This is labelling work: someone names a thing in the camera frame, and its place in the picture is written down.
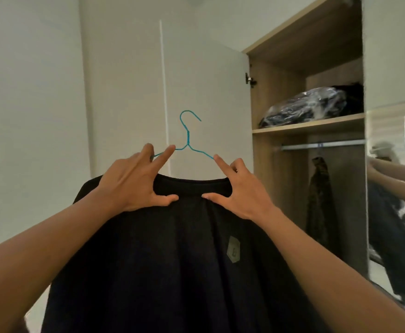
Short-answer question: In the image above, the plastic-wrapped dark clothes bundle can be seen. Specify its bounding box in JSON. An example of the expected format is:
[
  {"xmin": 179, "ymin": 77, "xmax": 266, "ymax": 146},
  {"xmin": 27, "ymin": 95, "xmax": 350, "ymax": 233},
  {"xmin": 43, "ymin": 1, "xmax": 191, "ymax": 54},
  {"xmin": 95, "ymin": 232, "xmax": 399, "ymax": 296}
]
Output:
[{"xmin": 259, "ymin": 87, "xmax": 349, "ymax": 129}]

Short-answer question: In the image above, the metal hanging rail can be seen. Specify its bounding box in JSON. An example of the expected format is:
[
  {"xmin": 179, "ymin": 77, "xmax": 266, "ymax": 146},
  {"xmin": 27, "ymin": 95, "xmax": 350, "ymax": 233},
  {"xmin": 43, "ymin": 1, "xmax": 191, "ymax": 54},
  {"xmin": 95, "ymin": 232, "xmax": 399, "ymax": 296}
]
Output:
[{"xmin": 280, "ymin": 139, "xmax": 366, "ymax": 151}]

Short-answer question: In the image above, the blue wire clothes hanger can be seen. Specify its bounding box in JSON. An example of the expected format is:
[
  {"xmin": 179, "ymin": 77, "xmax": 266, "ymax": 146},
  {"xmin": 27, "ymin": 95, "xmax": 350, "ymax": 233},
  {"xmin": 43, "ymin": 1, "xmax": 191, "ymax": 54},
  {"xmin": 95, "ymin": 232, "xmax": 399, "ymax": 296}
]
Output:
[{"xmin": 152, "ymin": 110, "xmax": 217, "ymax": 160}]

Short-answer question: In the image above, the person's left forearm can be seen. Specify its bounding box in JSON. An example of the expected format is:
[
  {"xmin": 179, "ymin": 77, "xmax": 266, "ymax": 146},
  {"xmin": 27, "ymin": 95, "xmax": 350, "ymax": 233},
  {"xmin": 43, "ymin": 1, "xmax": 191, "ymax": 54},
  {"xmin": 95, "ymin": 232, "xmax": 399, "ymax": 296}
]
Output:
[{"xmin": 0, "ymin": 185, "xmax": 120, "ymax": 333}]

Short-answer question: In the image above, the person's right hand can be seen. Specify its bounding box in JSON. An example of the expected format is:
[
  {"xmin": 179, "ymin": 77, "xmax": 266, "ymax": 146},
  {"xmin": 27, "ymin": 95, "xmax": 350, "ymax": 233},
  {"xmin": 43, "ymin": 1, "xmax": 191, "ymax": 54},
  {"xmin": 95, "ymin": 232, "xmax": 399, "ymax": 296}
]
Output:
[{"xmin": 201, "ymin": 154, "xmax": 276, "ymax": 222}]

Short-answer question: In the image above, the wooden wardrobe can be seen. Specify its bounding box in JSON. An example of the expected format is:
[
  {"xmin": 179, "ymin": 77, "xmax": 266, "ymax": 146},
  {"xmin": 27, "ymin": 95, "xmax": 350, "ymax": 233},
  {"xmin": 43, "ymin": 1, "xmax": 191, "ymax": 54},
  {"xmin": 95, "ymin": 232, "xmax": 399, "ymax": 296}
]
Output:
[{"xmin": 242, "ymin": 0, "xmax": 369, "ymax": 278}]

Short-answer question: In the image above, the white wardrobe door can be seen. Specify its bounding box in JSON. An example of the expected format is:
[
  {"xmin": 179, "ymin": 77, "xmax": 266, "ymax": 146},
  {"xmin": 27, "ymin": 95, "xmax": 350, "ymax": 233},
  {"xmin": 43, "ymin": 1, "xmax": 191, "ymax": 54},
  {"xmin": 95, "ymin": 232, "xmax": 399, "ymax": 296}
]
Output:
[{"xmin": 159, "ymin": 20, "xmax": 255, "ymax": 181}]

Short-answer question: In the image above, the dark hanging garment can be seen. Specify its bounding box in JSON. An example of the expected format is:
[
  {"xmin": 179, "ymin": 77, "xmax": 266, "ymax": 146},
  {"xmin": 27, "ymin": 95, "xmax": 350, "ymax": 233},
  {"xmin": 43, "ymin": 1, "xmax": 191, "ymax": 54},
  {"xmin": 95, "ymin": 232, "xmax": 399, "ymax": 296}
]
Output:
[{"xmin": 305, "ymin": 156, "xmax": 342, "ymax": 255}]

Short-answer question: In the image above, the black t-shirt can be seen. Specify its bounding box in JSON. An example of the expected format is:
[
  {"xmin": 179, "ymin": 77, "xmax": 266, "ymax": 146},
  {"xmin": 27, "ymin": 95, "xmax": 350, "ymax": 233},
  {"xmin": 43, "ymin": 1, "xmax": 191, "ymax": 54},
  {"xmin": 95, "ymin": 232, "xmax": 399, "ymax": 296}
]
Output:
[{"xmin": 41, "ymin": 173, "xmax": 331, "ymax": 333}]

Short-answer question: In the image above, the mirrored wardrobe door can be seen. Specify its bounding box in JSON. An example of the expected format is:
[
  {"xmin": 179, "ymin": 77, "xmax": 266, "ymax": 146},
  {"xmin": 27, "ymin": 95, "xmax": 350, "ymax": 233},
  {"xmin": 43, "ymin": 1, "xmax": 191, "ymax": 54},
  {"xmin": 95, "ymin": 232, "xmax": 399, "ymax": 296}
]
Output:
[{"xmin": 362, "ymin": 0, "xmax": 405, "ymax": 319}]

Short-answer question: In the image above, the person's left hand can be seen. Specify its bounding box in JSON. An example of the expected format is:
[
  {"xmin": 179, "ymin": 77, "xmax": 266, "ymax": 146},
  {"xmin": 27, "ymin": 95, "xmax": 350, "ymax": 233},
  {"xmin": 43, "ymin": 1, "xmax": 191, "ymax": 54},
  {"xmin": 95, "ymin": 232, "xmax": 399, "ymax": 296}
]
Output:
[{"xmin": 98, "ymin": 143, "xmax": 179, "ymax": 213}]

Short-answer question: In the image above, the person's right forearm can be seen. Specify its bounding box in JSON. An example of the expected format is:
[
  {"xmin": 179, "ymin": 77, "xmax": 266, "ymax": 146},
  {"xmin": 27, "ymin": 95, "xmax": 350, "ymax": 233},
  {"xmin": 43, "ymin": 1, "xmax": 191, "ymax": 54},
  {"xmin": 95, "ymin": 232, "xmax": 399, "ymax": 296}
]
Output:
[{"xmin": 254, "ymin": 204, "xmax": 405, "ymax": 333}]

